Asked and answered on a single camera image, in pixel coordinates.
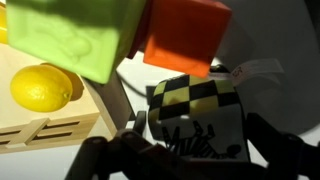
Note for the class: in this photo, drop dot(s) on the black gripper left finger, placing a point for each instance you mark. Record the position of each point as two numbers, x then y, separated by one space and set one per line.
140 121

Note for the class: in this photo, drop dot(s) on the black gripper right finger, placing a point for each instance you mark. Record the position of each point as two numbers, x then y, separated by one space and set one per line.
261 140

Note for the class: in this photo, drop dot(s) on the black zebra letter plush cube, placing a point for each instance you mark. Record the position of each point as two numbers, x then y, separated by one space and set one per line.
200 113

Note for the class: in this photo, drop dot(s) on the yellow-green block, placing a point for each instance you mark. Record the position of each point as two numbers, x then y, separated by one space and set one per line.
73 36

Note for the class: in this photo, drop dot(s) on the orange block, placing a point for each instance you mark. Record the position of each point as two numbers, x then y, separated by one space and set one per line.
186 36

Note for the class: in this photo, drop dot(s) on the wooden slatted tray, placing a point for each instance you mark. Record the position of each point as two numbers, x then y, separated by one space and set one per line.
50 123

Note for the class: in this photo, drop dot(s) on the yellow toy lemon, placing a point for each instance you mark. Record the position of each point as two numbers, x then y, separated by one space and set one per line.
41 88

